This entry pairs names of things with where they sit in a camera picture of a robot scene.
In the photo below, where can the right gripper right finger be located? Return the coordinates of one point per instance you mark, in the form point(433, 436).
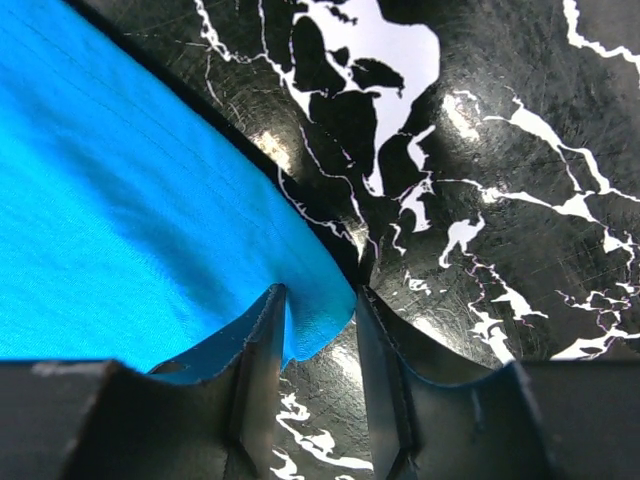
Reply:
point(433, 414)

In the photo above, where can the blue t shirt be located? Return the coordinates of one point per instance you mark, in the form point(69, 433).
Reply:
point(131, 228)

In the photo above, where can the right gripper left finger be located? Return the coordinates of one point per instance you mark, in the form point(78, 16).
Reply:
point(207, 413)

